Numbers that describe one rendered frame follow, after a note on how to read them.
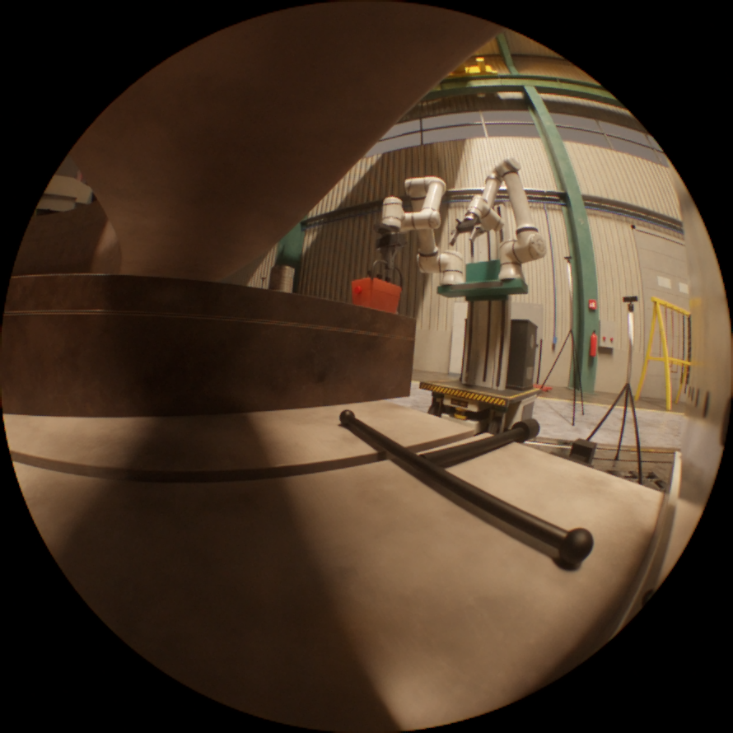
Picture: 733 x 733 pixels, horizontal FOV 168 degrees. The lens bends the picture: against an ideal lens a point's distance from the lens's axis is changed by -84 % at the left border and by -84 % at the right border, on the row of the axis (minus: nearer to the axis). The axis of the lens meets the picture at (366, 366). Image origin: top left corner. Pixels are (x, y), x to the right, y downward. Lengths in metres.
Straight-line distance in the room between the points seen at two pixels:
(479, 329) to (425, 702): 1.93
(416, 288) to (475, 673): 7.80
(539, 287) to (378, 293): 6.77
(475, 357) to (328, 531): 1.75
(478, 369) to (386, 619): 1.81
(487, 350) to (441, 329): 5.52
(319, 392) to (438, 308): 6.76
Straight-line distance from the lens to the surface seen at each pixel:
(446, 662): 0.24
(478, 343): 1.93
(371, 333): 0.99
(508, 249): 1.72
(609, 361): 7.97
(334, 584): 0.27
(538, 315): 7.33
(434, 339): 7.36
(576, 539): 0.33
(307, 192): 0.58
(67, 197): 4.69
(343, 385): 0.93
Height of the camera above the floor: 0.53
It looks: 4 degrees down
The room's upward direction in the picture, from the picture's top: 4 degrees clockwise
